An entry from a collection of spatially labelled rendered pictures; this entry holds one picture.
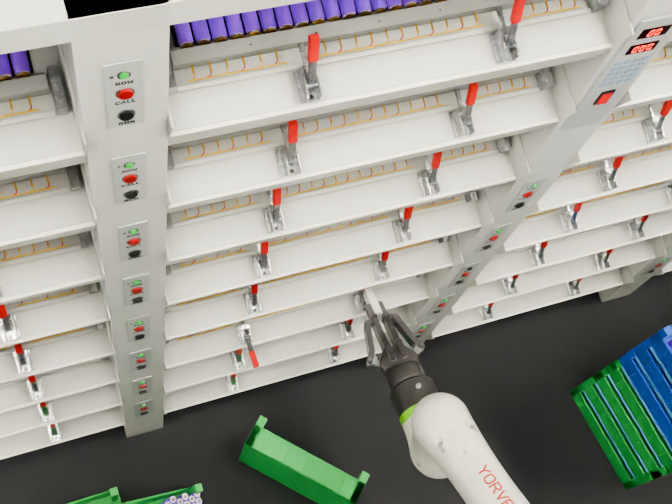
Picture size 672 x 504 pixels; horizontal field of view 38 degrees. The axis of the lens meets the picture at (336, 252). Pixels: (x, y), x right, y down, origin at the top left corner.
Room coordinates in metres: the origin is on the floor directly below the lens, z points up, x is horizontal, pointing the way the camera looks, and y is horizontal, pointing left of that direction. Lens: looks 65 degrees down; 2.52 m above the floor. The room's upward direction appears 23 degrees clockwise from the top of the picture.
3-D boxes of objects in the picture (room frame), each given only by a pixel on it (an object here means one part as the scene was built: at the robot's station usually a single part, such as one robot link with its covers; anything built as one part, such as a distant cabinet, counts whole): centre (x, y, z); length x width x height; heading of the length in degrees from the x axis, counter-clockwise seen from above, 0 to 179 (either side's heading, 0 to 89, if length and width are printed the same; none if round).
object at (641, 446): (1.03, -0.93, 0.20); 0.30 x 0.20 x 0.08; 48
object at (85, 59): (0.57, 0.33, 0.88); 0.20 x 0.09 x 1.76; 40
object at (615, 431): (1.03, -0.93, 0.12); 0.30 x 0.20 x 0.08; 48
